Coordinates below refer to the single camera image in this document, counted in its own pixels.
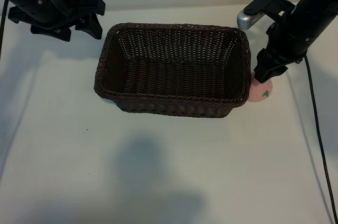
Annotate black smooth cable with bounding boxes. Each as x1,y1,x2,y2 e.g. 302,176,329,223
304,55,338,224

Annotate pink peach with green leaf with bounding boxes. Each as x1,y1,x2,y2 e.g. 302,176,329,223
247,76,274,103

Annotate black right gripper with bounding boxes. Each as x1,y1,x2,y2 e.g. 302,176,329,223
253,0,338,85

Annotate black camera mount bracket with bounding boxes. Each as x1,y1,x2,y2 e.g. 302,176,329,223
242,0,295,24

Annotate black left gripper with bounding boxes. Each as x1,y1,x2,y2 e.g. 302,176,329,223
7,0,106,42

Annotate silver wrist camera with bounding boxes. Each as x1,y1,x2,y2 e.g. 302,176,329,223
236,10,262,31

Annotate black braided cable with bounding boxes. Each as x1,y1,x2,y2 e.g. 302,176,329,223
0,0,9,60

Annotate dark brown wicker basket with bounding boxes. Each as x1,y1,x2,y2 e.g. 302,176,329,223
93,22,251,118

